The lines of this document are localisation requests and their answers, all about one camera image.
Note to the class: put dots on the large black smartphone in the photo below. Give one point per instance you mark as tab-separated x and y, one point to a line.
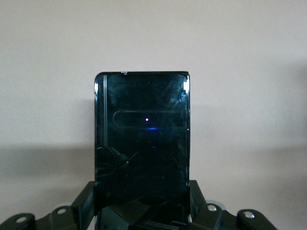
144	143

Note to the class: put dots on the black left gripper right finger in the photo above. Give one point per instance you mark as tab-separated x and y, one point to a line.
204	215

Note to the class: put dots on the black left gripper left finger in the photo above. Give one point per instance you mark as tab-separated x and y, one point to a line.
79	210

